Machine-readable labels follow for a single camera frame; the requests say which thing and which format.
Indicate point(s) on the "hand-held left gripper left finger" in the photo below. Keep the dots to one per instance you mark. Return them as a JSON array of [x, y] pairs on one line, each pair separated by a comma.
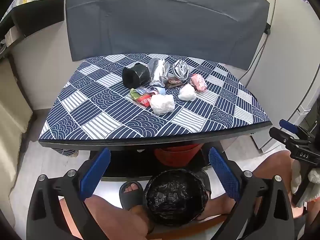
[[96, 172]]

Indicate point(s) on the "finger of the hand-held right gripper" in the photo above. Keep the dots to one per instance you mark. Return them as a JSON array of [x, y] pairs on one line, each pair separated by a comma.
[[287, 125], [278, 133]]

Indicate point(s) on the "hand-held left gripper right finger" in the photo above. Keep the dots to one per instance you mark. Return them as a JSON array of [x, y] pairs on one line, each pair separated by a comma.
[[223, 175]]

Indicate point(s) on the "black-lined waste bin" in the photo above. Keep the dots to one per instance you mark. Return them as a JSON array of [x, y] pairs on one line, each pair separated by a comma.
[[175, 197]]

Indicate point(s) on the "green wrapper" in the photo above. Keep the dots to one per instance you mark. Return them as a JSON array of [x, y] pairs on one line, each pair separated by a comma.
[[134, 94]]

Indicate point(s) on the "red printed wrapper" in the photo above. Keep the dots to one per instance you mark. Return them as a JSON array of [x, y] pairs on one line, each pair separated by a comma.
[[145, 100]]

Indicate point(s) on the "small white plastic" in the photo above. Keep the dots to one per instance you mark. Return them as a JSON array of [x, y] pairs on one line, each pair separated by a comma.
[[187, 93]]

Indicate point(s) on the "large white plastic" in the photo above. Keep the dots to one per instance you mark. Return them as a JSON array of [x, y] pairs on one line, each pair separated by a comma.
[[162, 104]]

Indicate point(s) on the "pink wrapper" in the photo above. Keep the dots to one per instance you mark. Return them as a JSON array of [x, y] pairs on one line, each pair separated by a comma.
[[198, 82]]

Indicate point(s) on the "light blue wrapper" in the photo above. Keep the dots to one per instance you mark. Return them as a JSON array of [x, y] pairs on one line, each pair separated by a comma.
[[157, 90]]

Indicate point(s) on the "silver foil bag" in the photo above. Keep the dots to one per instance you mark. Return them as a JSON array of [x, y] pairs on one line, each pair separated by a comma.
[[157, 73]]

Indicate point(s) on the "person's right hand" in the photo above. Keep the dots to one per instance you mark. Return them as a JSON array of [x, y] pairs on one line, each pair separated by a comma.
[[297, 177]]

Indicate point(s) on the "black slipper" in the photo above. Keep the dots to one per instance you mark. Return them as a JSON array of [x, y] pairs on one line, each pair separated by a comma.
[[203, 180], [127, 201]]

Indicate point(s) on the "person's left leg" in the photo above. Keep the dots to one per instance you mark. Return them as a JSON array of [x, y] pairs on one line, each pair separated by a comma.
[[115, 217]]

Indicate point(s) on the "red bucket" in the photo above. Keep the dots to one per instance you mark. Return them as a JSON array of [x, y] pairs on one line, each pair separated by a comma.
[[175, 156]]

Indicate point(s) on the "blue patterned tablecloth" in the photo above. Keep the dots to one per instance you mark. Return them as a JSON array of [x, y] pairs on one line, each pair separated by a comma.
[[87, 105]]

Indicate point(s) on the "white refrigerator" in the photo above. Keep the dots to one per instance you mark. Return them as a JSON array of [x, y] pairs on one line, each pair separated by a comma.
[[287, 55]]

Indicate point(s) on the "brown wrapper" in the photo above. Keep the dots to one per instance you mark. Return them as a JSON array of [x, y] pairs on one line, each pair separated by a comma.
[[174, 82]]

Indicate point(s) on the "grey striped crumpled wrapper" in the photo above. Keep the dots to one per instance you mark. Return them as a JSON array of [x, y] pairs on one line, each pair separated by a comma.
[[180, 70]]

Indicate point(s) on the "grey backdrop cloth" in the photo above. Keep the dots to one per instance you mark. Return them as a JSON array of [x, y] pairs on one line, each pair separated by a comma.
[[162, 17]]

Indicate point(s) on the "black wall shelf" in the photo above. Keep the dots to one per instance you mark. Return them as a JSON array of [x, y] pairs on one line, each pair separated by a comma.
[[37, 15]]

